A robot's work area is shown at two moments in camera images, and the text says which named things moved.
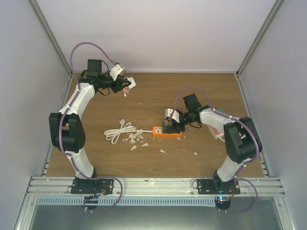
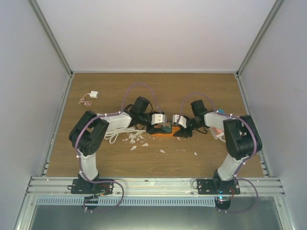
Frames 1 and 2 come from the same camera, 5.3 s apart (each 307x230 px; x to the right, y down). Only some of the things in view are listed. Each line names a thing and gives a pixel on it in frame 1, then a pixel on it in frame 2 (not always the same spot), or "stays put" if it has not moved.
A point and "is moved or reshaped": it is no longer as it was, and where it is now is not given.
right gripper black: x=178 y=127 → x=183 y=133
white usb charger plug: x=133 y=83 is moved or reshaped
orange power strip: x=157 y=132 stays put
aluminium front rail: x=154 y=187 stays put
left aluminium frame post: x=46 y=27 stays put
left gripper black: x=118 y=82 → x=152 y=130
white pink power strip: x=217 y=133 stays put
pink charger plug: x=216 y=131 stays put
